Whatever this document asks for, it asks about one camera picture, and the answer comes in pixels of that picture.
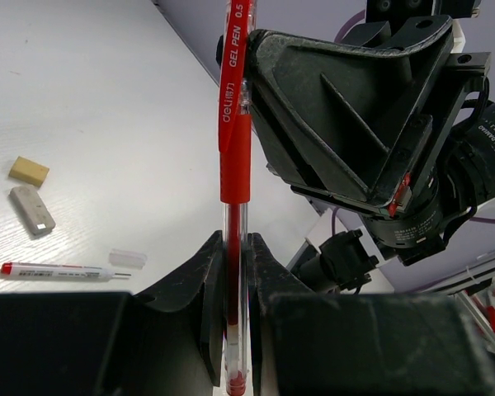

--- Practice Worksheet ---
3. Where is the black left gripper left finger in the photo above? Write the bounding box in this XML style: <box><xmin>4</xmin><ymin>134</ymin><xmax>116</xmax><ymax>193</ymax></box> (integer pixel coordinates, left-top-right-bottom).
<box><xmin>0</xmin><ymin>232</ymin><xmax>224</xmax><ymax>395</ymax></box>

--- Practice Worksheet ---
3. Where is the yellow eraser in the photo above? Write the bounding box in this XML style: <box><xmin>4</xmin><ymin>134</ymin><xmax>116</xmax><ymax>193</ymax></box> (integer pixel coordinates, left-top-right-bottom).
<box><xmin>8</xmin><ymin>157</ymin><xmax>50</xmax><ymax>188</ymax></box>

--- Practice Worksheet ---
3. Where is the white refill pen red end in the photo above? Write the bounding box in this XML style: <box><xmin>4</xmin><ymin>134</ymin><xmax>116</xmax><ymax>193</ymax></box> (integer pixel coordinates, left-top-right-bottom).
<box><xmin>0</xmin><ymin>262</ymin><xmax>132</xmax><ymax>281</ymax></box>

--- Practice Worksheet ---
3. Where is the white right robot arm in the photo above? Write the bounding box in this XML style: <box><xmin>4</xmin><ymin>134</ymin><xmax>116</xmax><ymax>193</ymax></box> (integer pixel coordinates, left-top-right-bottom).
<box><xmin>246</xmin><ymin>1</ymin><xmax>495</xmax><ymax>266</ymax></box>

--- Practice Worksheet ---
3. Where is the grey eraser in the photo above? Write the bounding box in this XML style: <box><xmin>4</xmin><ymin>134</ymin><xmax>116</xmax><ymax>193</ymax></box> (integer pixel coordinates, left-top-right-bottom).
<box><xmin>9</xmin><ymin>185</ymin><xmax>56</xmax><ymax>237</ymax></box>

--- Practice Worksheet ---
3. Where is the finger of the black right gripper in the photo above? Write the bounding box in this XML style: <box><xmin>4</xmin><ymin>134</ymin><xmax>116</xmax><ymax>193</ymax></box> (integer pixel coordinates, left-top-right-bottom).
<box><xmin>247</xmin><ymin>16</ymin><xmax>452</xmax><ymax>214</ymax></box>

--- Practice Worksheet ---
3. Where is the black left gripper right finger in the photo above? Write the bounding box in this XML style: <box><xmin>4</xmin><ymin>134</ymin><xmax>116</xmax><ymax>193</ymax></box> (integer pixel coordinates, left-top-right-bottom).
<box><xmin>247</xmin><ymin>233</ymin><xmax>495</xmax><ymax>395</ymax></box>

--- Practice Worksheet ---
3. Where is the clear pen cap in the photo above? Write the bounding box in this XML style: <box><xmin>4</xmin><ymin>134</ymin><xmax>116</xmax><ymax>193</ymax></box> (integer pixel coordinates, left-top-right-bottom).
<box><xmin>108</xmin><ymin>249</ymin><xmax>148</xmax><ymax>270</ymax></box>

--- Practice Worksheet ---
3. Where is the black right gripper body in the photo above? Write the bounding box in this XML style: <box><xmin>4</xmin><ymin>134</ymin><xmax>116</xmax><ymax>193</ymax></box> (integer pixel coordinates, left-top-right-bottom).
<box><xmin>362</xmin><ymin>53</ymin><xmax>495</xmax><ymax>266</ymax></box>

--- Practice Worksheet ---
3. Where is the red gel pen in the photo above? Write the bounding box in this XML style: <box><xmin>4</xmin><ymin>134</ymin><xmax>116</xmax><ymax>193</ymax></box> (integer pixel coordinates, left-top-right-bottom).
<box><xmin>218</xmin><ymin>1</ymin><xmax>257</xmax><ymax>395</ymax></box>

